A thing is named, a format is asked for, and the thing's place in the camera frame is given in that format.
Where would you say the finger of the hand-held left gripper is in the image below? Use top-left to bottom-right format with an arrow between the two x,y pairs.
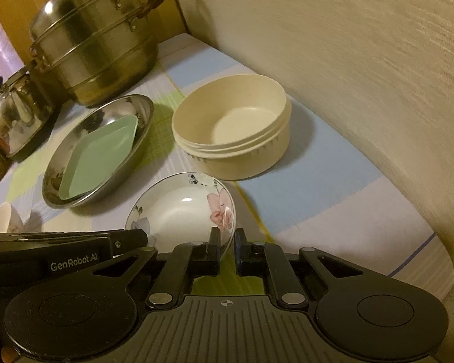
108,228 -> 149,258

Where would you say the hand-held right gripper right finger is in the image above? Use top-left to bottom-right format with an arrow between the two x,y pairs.
235,227 -> 364,308

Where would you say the floral white ceramic bowl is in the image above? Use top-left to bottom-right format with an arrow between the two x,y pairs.
125,172 -> 236,258

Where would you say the large cream plastic bowl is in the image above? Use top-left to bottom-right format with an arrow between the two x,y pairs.
172,74 -> 292,181

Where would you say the green square plate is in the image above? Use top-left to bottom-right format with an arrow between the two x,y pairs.
58,115 -> 139,201

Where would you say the stainless steel round plate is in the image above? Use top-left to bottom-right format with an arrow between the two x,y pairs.
41,94 -> 154,209

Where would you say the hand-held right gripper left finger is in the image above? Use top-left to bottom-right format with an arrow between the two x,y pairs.
93,227 -> 222,309

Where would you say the small white bowl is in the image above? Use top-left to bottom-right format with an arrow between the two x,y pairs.
0,201 -> 23,234

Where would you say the stainless steel steamer pot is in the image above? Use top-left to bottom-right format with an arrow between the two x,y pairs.
28,0 -> 167,107

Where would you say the checked pastel tablecloth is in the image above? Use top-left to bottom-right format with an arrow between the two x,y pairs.
0,32 -> 454,303

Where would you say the stainless steel kettle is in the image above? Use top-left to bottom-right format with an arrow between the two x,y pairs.
0,64 -> 59,158

